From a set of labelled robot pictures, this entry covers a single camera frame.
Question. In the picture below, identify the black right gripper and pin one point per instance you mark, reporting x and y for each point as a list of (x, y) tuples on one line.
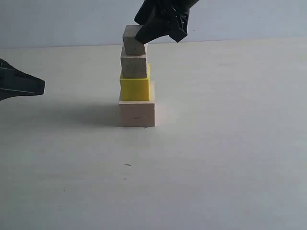
[(158, 18)]

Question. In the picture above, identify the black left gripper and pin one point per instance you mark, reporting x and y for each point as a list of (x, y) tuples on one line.
[(14, 83)]

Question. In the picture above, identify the small wooden cube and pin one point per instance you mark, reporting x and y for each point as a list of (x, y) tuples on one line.
[(131, 45)]

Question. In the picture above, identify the medium wooden cube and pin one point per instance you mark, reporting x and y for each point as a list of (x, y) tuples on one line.
[(133, 66)]

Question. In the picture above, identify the yellow block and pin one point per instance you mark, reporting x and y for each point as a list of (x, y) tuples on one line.
[(137, 89)]

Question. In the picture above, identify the large wooden cube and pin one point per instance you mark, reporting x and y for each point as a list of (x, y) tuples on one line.
[(138, 113)]

